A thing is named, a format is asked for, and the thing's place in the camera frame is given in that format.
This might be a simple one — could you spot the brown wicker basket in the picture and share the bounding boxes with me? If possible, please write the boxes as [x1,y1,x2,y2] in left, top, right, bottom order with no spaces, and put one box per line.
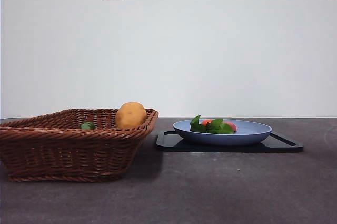
[0,108,160,182]

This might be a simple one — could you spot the yellow-brown potato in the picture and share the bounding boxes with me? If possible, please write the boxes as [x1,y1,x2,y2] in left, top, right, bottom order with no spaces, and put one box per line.
[115,101,148,129]

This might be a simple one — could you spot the blue round plate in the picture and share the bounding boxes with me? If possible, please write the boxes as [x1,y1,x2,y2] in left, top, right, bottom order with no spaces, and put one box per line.
[173,119,273,147]

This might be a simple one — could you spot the orange carrot with green leaves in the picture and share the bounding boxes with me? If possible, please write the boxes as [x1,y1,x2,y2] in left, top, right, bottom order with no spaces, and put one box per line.
[190,115,238,135]

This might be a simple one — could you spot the black rectangular tray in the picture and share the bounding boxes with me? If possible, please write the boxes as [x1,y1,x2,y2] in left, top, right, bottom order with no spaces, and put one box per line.
[155,130,304,153]

